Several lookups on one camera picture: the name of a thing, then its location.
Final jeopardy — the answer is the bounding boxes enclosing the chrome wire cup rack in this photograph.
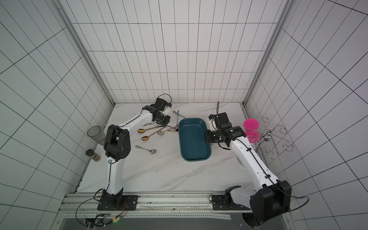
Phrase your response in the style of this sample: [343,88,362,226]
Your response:
[252,124,295,160]

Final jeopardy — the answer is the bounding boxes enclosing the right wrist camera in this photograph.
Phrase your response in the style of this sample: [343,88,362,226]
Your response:
[208,113,232,131]

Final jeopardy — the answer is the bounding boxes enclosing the clear plastic cup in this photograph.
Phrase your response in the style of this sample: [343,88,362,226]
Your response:
[87,126,106,146]

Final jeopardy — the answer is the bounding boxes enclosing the copper round spoon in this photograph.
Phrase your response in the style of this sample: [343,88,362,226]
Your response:
[141,128,162,141]

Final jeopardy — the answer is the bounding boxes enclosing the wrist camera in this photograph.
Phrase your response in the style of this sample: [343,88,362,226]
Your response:
[208,113,232,131]
[153,97,171,112]

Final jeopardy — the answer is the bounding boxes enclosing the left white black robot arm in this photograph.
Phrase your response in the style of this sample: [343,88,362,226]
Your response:
[97,105,171,211]

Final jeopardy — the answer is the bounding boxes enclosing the small ornate silver spoon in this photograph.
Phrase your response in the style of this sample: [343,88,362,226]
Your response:
[135,145,157,154]

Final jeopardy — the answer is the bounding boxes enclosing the small brown spice jar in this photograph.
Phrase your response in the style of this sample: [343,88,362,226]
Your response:
[85,149,101,162]

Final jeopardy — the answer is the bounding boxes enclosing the gold ornate handle spoon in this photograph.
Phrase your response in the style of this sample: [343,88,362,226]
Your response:
[137,125,162,133]

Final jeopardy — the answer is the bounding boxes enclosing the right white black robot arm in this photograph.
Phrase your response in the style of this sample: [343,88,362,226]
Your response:
[205,126,291,222]

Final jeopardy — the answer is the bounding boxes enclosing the teal plastic storage box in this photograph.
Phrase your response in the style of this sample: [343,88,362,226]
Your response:
[178,118,211,162]

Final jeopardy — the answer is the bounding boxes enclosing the pink plastic cup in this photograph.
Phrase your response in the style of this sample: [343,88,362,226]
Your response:
[243,118,259,144]

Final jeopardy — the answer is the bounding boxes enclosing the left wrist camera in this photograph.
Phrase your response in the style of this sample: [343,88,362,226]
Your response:
[153,97,171,112]

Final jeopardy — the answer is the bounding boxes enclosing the aluminium mounting rail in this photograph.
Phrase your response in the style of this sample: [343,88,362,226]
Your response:
[57,192,297,222]

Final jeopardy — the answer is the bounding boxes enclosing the silver matte round spoon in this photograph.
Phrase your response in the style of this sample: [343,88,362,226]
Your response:
[157,126,178,136]

